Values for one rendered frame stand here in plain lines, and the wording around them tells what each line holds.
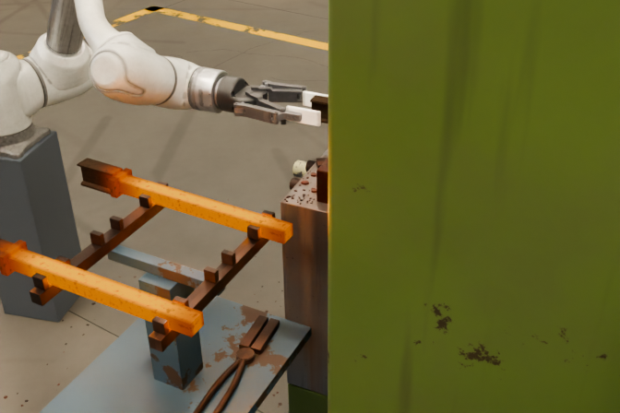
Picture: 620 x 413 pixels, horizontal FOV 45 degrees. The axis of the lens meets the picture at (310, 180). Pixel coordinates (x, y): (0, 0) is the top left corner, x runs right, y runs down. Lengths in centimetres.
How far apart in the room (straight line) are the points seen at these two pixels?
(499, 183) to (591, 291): 16
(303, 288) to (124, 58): 53
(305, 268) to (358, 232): 45
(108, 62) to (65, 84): 92
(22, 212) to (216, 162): 121
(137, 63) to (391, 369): 73
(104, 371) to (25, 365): 114
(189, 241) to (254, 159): 66
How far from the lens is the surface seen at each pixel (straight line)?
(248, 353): 131
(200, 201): 123
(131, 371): 134
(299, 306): 144
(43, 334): 256
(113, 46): 143
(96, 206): 314
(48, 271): 113
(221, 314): 141
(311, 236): 133
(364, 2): 81
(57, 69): 228
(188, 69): 156
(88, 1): 160
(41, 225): 239
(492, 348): 99
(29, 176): 231
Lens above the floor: 161
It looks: 31 degrees down
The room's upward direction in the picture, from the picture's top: 1 degrees counter-clockwise
